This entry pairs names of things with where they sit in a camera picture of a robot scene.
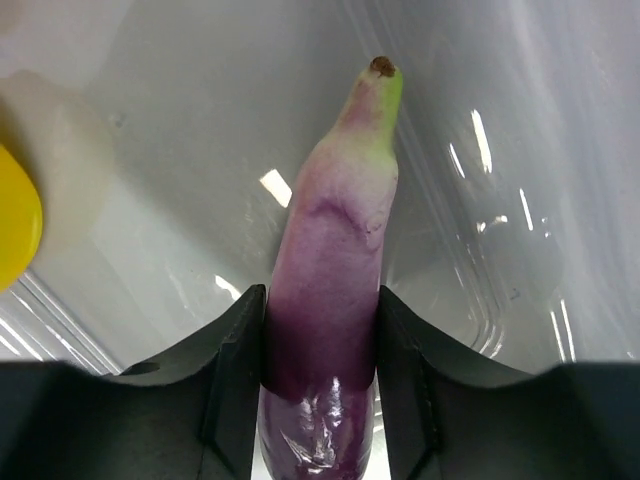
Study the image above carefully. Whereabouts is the clear grey plastic bin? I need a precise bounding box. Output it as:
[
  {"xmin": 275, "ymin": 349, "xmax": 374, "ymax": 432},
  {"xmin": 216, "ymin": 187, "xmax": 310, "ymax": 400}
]
[{"xmin": 1, "ymin": 1, "xmax": 639, "ymax": 375}]

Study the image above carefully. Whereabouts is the purple toy eggplant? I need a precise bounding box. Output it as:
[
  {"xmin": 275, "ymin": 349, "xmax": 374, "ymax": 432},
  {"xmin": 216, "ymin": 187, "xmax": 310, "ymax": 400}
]
[{"xmin": 258, "ymin": 56, "xmax": 403, "ymax": 479}]

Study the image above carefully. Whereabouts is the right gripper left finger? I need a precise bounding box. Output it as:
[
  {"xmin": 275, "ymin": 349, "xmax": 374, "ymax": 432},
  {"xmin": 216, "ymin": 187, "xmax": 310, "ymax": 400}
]
[{"xmin": 1, "ymin": 285, "xmax": 266, "ymax": 479}]

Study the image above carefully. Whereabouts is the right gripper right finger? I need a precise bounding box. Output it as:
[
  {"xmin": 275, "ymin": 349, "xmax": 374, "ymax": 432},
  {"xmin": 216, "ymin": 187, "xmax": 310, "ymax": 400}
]
[{"xmin": 377, "ymin": 288, "xmax": 639, "ymax": 479}]

